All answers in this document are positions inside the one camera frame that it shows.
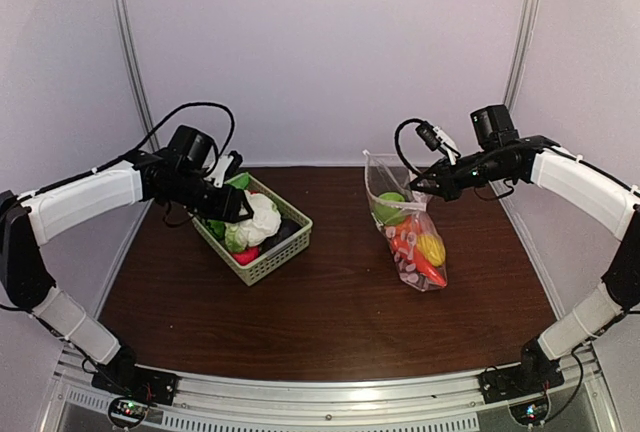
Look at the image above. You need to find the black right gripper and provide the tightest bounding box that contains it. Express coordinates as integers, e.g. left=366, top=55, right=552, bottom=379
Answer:
left=410, top=147, right=511, bottom=202

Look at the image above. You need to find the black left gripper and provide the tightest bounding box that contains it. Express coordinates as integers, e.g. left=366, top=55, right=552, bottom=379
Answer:
left=162, top=168, right=253, bottom=223

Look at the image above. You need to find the white toy cauliflower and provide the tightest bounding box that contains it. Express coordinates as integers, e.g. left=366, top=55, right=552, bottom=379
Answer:
left=224, top=192, right=282, bottom=253

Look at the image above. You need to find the green toy lime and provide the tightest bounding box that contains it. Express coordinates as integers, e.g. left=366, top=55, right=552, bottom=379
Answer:
left=373, top=191, right=405, bottom=226

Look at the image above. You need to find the clear zip top bag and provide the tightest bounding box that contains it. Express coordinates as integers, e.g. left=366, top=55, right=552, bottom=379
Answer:
left=363, top=150, right=448, bottom=292

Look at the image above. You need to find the red orange toy carrot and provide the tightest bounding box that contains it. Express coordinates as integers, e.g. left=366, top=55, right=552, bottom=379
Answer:
left=390, top=236, right=447, bottom=290

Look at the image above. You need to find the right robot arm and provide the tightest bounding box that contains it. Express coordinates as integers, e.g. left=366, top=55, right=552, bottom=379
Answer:
left=393, top=104, right=639, bottom=394

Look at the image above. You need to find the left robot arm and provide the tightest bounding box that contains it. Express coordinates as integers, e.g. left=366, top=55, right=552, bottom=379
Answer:
left=1, top=125, right=253, bottom=396

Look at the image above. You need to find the striped green toy watermelon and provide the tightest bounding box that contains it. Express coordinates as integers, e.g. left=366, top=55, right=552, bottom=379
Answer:
left=204, top=219, right=226, bottom=240

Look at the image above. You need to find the dark purple toy eggplant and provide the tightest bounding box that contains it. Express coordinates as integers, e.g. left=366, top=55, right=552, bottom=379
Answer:
left=261, top=218, right=301, bottom=250

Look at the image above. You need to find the red toy apple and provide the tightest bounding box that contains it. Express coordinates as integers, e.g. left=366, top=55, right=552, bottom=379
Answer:
left=231, top=246, right=260, bottom=266

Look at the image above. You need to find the green perforated plastic basket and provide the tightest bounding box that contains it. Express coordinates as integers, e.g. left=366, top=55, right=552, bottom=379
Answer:
left=192, top=172, right=313, bottom=286

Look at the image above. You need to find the left round circuit board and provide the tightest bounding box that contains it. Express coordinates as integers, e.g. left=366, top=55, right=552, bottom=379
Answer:
left=107, top=397, right=149, bottom=428

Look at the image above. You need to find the round circuit board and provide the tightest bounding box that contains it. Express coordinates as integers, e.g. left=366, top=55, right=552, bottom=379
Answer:
left=509, top=398, right=550, bottom=427
left=107, top=397, right=149, bottom=428

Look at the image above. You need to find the right round circuit board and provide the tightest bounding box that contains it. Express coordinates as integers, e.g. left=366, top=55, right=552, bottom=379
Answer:
left=509, top=398, right=550, bottom=427

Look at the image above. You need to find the right black camera cable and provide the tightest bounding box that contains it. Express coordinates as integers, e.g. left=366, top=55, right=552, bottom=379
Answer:
left=394, top=115, right=431, bottom=176

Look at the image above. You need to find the black camera cable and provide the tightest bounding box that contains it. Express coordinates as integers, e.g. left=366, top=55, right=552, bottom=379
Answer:
left=137, top=101, right=236, bottom=158
left=394, top=115, right=431, bottom=176

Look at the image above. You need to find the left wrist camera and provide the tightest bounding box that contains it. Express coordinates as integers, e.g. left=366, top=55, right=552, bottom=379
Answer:
left=206, top=150, right=243, bottom=188

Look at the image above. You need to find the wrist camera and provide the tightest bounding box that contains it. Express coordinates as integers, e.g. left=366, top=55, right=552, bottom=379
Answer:
left=206, top=150, right=243, bottom=188
left=416, top=121, right=461, bottom=165

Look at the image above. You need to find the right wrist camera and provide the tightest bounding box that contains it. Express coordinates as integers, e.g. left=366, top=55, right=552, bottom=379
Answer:
left=416, top=121, right=461, bottom=165

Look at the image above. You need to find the left black camera cable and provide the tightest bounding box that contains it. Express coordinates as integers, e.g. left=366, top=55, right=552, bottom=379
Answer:
left=137, top=101, right=236, bottom=158

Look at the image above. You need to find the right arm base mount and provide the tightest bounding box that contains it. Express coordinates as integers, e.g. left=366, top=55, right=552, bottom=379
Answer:
left=478, top=339, right=564, bottom=404

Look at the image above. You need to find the front aluminium rail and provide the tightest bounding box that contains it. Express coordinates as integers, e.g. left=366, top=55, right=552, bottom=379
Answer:
left=36, top=351, right=622, bottom=431

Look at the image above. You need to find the right aluminium frame post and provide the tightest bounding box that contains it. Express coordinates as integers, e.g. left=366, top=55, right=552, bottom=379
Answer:
left=503, top=0, right=541, bottom=117

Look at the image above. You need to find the aluminium frame post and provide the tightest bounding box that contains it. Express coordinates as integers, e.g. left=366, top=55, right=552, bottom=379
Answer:
left=112, top=0, right=160, bottom=152
left=503, top=0, right=541, bottom=117

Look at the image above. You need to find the left aluminium frame post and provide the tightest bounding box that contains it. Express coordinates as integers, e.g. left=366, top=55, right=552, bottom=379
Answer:
left=112, top=0, right=160, bottom=152

